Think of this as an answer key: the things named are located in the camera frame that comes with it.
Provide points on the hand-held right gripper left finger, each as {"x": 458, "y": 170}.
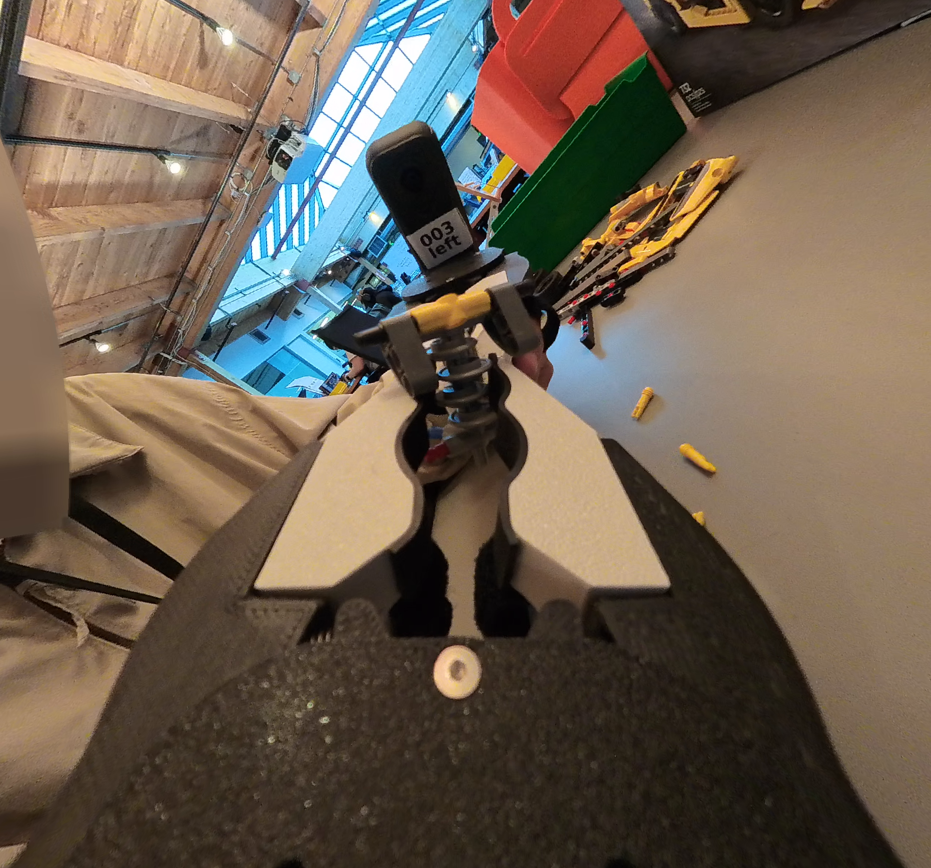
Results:
{"x": 334, "y": 519}

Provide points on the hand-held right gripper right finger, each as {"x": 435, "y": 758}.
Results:
{"x": 582, "y": 519}

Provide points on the grey toy brick assembly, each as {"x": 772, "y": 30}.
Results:
{"x": 454, "y": 366}

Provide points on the grey desk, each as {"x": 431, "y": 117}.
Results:
{"x": 800, "y": 301}

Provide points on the person's left hand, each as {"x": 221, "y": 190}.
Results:
{"x": 537, "y": 366}

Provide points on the white ceiling device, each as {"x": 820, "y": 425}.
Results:
{"x": 285, "y": 152}

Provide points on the dark green bin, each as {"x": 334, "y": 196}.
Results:
{"x": 596, "y": 163}

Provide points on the yellow toy car section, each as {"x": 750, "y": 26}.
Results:
{"x": 654, "y": 228}

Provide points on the person's beige jacket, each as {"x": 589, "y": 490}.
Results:
{"x": 51, "y": 664}

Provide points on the dark toy car box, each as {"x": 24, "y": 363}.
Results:
{"x": 764, "y": 32}

